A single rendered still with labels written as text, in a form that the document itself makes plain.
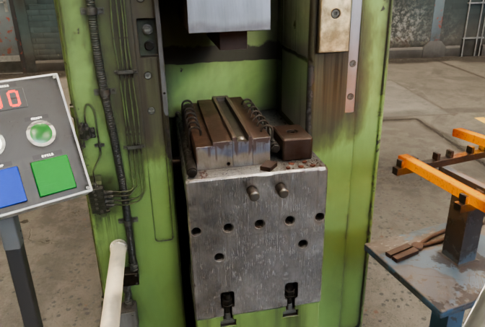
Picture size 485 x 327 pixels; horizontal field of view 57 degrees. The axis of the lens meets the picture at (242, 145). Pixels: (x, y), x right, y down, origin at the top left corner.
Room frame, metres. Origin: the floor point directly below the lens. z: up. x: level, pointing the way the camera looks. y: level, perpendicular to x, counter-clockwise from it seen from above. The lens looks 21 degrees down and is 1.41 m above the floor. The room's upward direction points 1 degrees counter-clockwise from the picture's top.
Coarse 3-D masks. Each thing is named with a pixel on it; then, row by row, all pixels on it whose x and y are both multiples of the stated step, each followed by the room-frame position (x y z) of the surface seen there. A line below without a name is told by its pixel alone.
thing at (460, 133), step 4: (456, 128) 1.23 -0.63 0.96; (460, 128) 1.23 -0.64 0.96; (464, 128) 1.23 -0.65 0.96; (456, 132) 1.22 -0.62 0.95; (460, 132) 1.20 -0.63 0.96; (464, 132) 1.19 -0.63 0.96; (468, 132) 1.19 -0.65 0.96; (472, 132) 1.19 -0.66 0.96; (456, 136) 1.22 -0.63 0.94; (460, 136) 1.20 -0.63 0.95; (464, 136) 1.19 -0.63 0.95; (468, 136) 1.18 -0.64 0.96; (472, 136) 1.16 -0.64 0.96; (476, 136) 1.15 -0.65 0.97; (480, 136) 1.15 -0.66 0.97; (484, 136) 1.15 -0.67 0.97; (468, 140) 1.17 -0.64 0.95; (472, 140) 1.16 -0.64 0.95; (476, 140) 1.15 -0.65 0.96; (480, 140) 1.14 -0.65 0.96; (484, 140) 1.12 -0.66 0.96; (480, 144) 1.14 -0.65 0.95; (484, 144) 1.12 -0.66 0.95
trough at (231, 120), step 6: (222, 102) 1.48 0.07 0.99; (228, 102) 1.43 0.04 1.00; (222, 108) 1.40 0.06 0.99; (228, 108) 1.40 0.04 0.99; (228, 114) 1.34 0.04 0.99; (234, 114) 1.32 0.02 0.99; (228, 120) 1.28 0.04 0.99; (234, 120) 1.28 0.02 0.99; (234, 126) 1.22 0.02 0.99; (240, 126) 1.21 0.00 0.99; (234, 132) 1.17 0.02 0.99; (240, 132) 1.17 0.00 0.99; (246, 132) 1.13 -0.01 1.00; (246, 138) 1.12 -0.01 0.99
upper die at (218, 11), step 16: (192, 0) 1.08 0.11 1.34; (208, 0) 1.09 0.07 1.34; (224, 0) 1.09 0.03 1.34; (240, 0) 1.10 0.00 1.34; (256, 0) 1.11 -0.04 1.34; (192, 16) 1.08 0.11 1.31; (208, 16) 1.09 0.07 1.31; (224, 16) 1.09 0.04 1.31; (240, 16) 1.10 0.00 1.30; (256, 16) 1.11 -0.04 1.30; (192, 32) 1.08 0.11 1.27
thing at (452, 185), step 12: (408, 156) 1.08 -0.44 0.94; (408, 168) 1.05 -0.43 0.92; (420, 168) 1.01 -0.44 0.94; (432, 168) 1.00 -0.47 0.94; (432, 180) 0.97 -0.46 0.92; (444, 180) 0.94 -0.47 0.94; (456, 180) 0.93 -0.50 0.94; (456, 192) 0.90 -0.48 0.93; (468, 192) 0.87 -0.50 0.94; (480, 204) 0.84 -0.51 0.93
